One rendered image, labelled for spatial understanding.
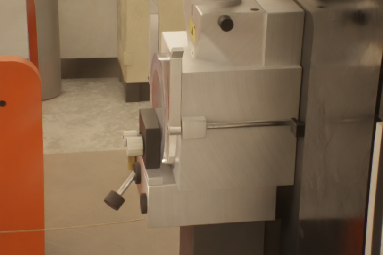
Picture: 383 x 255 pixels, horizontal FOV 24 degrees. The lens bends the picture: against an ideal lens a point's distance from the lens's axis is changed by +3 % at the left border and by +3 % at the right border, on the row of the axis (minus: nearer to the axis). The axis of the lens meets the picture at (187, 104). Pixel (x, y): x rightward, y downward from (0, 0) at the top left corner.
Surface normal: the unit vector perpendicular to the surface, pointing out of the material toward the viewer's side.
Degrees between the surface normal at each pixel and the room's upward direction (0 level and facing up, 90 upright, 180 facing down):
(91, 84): 0
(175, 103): 90
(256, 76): 90
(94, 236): 0
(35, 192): 90
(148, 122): 0
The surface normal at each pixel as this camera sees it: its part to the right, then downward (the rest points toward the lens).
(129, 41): 0.17, 0.37
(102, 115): 0.03, -0.93
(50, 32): 0.73, 0.26
